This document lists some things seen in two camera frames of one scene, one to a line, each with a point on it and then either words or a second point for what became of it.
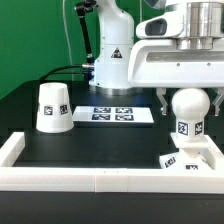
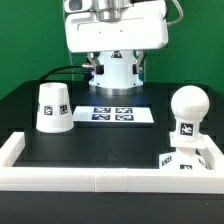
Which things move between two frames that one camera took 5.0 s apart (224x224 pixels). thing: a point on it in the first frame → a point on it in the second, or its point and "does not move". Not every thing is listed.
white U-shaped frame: [107, 179] does not move
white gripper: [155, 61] → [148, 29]
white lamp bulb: [190, 107] does not move
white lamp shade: [54, 113] does not move
